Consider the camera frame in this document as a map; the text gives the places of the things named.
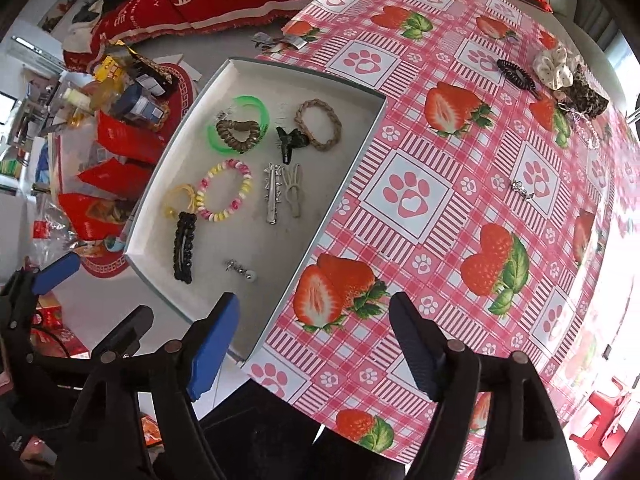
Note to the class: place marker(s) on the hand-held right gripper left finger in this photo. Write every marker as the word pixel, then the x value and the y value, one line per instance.
pixel 215 347

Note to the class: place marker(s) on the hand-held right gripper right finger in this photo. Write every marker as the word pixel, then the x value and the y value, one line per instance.
pixel 415 347

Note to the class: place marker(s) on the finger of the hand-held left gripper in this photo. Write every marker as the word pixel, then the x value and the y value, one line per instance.
pixel 125 330
pixel 55 272

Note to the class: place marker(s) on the small silver ornament pin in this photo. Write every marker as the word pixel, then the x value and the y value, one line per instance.
pixel 250 275

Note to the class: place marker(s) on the black beaded hair clip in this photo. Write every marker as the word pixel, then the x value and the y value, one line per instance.
pixel 182 255

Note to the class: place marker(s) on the silver star hair clip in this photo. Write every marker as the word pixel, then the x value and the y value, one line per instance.
pixel 272 195

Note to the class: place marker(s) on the beige bow hair clip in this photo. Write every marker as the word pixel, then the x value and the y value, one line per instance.
pixel 290 180

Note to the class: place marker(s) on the white shallow box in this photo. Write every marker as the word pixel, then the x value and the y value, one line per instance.
pixel 310 185

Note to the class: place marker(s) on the green plastic bangle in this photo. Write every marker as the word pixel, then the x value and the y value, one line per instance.
pixel 212 135

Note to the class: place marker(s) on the black claw hair clip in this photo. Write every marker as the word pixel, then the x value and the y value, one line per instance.
pixel 290 141

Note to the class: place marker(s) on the red carton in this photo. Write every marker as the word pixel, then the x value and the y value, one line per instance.
pixel 52 315

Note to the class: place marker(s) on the red paper packet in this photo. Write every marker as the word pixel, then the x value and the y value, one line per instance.
pixel 125 137
pixel 85 212
pixel 110 175

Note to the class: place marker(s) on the yellow liquid bottle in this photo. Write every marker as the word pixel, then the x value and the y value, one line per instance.
pixel 82 107

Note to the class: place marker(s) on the white bottle with blue cap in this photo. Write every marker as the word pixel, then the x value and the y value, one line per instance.
pixel 137 105

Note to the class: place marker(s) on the small silver brooch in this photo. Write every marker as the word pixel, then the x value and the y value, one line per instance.
pixel 522 190

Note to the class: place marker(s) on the strawberry print pink tablecloth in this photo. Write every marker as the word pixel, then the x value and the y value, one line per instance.
pixel 450 160

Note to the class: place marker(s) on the red plastic stool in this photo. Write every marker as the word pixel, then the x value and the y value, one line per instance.
pixel 600 420

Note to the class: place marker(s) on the yellow box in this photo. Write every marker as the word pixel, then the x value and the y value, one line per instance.
pixel 110 67

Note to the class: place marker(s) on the black banana hair clip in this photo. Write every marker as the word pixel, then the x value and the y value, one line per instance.
pixel 517 78

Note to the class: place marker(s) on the leopard print scrunchie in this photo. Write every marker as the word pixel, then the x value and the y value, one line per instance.
pixel 585 95

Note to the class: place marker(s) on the white dotted scrunchie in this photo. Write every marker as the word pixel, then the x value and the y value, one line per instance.
pixel 550 70

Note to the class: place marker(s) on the tagged silver hair accessories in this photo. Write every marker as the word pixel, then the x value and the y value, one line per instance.
pixel 272 42

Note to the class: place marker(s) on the red cushion with white characters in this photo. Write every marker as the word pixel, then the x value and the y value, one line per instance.
pixel 210 0

